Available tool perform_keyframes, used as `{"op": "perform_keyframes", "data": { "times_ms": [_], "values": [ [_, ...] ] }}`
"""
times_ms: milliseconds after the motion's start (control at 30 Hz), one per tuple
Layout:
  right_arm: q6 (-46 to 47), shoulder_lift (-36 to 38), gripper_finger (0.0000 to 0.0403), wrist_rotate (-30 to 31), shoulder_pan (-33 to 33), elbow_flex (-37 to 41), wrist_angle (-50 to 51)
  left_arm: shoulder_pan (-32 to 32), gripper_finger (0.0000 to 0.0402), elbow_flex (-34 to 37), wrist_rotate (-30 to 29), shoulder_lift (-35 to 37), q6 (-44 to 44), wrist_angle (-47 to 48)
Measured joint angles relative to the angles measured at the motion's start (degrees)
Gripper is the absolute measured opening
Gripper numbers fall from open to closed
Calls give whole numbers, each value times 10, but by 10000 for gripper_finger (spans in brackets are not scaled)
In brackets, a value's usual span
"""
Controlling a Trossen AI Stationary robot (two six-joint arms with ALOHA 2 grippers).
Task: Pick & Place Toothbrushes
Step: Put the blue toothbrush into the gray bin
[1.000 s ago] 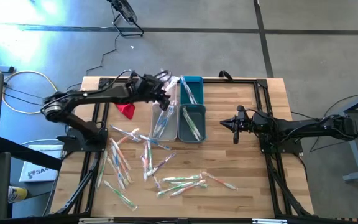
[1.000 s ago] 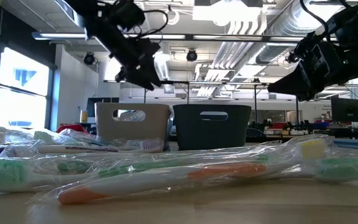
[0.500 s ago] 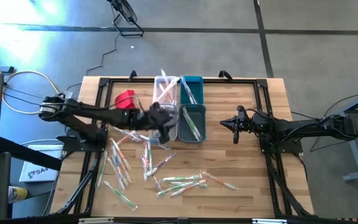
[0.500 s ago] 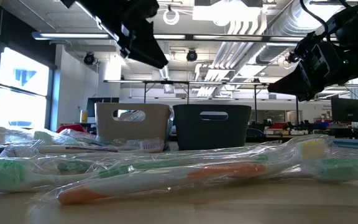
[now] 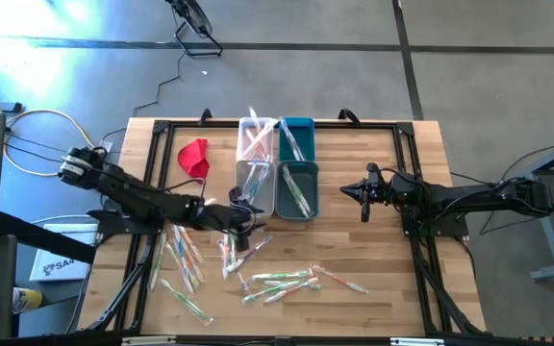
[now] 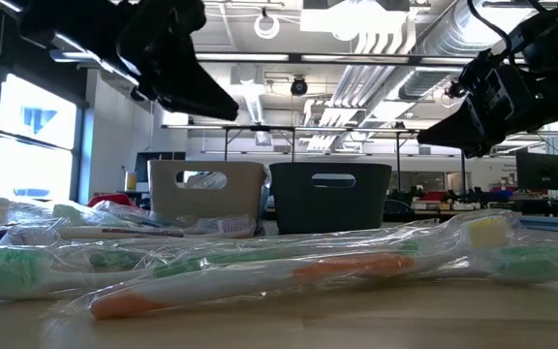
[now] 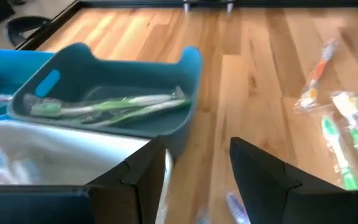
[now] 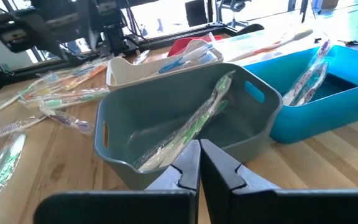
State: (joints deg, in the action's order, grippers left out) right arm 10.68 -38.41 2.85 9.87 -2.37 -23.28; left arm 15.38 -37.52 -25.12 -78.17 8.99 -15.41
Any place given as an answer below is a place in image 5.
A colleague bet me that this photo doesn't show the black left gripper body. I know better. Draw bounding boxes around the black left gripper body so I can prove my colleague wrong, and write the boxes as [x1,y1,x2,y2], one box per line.
[194,204,257,252]

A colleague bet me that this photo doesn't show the black fan cable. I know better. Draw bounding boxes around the black fan cable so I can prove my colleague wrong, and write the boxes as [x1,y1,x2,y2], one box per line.
[131,47,186,119]

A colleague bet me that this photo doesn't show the yellow can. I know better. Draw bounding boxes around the yellow can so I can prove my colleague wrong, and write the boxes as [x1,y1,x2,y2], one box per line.
[12,286,44,315]

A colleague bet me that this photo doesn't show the black floor fan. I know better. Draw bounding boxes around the black floor fan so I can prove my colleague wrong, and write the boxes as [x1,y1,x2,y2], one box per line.
[164,0,224,58]

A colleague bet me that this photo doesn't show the black desk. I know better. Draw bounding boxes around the black desk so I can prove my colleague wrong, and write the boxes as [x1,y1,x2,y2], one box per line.
[0,210,99,340]

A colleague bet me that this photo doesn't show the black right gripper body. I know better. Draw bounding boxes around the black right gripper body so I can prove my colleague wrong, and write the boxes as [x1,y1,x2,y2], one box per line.
[361,161,422,223]

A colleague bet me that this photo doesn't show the grey desk frame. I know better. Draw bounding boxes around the grey desk frame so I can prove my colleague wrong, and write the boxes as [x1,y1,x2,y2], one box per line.
[500,134,554,284]

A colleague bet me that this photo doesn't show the yellow extension cable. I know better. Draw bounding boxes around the yellow extension cable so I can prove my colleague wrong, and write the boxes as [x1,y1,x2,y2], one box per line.
[0,79,96,178]

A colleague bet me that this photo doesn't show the red cloth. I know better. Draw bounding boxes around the red cloth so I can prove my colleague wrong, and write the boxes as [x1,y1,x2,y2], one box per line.
[176,137,211,180]

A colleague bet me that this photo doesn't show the teal plastic bin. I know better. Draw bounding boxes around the teal plastic bin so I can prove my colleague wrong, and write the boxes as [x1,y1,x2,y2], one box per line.
[277,116,315,162]

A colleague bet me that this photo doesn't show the black floor cable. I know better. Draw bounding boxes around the black floor cable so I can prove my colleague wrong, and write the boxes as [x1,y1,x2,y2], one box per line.
[478,206,554,236]

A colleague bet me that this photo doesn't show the dark grey plastic bin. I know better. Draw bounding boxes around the dark grey plastic bin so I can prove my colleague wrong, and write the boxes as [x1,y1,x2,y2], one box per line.
[275,159,320,221]

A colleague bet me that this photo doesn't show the clear plastic bin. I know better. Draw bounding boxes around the clear plastic bin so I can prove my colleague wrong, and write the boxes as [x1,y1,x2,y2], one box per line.
[237,116,280,162]

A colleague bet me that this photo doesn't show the white printed box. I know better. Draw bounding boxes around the white printed box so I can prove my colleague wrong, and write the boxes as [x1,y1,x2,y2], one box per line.
[29,222,100,284]

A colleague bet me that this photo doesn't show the beige plastic bin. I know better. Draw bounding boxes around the beige plastic bin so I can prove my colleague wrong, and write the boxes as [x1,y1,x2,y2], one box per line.
[233,159,277,220]

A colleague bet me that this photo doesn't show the white light bar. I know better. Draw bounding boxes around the white light bar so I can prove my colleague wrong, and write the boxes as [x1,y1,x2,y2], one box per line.
[121,335,178,346]
[390,337,446,346]

